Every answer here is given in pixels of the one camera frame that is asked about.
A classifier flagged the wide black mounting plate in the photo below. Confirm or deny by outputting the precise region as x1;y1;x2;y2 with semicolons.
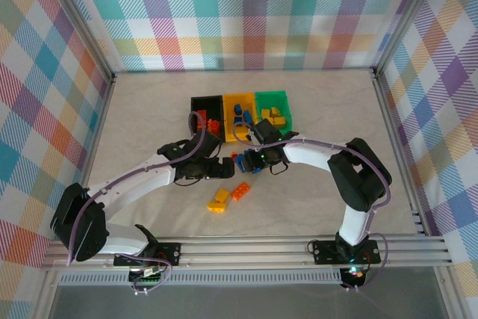
311;238;382;265

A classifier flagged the grey slotted cable duct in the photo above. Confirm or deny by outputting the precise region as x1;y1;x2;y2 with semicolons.
59;272;344;287

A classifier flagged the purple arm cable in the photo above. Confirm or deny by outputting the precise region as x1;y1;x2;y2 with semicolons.
232;121;393;294
66;111;210;296

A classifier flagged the green circuit board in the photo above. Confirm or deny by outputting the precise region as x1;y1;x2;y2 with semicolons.
128;266;165;283

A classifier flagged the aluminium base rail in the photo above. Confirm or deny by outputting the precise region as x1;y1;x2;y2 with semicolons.
40;235;453;270

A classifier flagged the small black mounting plate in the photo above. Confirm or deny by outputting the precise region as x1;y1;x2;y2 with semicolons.
156;243;182;266

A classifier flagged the yellow plastic bin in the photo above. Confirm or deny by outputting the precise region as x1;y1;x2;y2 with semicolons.
223;92;261;143

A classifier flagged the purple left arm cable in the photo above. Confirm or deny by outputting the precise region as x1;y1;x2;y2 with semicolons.
66;111;210;296

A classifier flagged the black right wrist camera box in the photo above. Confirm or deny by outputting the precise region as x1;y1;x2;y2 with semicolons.
252;118;284;145

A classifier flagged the black controller with lights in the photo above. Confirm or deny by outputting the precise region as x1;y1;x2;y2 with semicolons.
342;265;366;282

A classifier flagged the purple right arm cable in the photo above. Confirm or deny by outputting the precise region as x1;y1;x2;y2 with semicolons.
232;121;393;294

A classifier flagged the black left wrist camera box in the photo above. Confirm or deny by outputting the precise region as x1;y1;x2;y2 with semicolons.
186;132;222;160

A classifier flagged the black plastic bin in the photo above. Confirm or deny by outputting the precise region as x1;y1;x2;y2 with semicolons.
190;95;227;144

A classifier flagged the aluminium frame post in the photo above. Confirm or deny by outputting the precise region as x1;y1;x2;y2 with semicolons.
371;0;447;77
37;0;117;84

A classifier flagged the aluminium side rail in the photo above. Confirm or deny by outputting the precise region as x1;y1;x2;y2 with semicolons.
371;68;434;236
37;72;117;319

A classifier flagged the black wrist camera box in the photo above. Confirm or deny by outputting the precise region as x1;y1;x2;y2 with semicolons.
186;132;222;160
252;118;284;145

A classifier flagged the green plastic bin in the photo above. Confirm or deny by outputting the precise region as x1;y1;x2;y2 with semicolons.
255;89;294;137

